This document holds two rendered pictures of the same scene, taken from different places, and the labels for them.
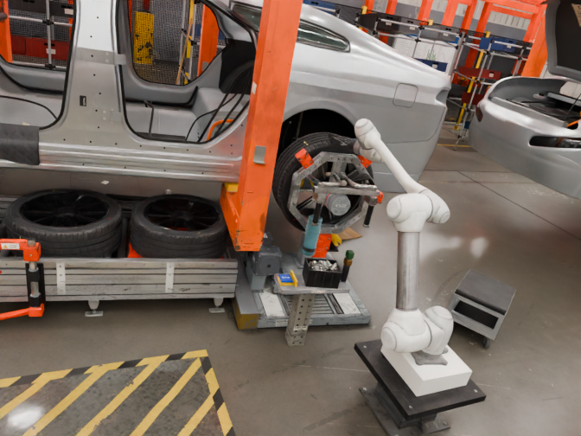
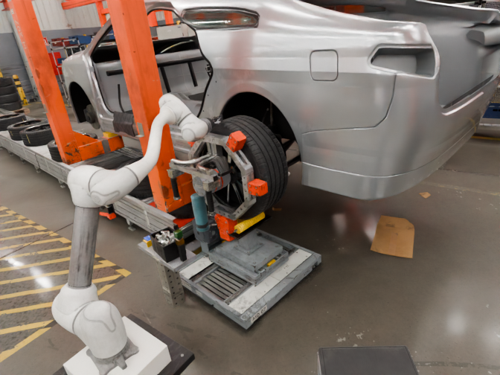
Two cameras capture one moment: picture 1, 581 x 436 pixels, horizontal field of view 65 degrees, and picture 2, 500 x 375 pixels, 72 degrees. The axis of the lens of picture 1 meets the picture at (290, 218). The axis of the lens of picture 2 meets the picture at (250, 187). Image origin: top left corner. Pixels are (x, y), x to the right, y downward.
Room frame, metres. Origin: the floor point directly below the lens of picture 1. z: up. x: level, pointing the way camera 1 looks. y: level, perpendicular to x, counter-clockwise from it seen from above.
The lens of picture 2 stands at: (2.12, -2.15, 1.68)
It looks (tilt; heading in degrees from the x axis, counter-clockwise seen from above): 25 degrees down; 66
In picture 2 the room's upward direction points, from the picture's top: 6 degrees counter-clockwise
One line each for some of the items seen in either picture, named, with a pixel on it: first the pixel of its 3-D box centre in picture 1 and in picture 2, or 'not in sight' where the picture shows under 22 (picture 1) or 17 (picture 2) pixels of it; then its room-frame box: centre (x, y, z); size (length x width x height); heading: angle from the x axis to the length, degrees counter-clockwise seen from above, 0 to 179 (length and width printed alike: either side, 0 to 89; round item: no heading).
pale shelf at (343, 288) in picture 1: (311, 283); (166, 251); (2.34, -0.20, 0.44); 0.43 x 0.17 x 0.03; 110
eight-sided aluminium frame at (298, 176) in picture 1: (330, 194); (220, 176); (2.76, -0.23, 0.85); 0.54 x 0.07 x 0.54; 110
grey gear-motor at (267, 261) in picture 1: (260, 257); (219, 228); (2.82, 0.15, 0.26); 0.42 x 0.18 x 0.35; 20
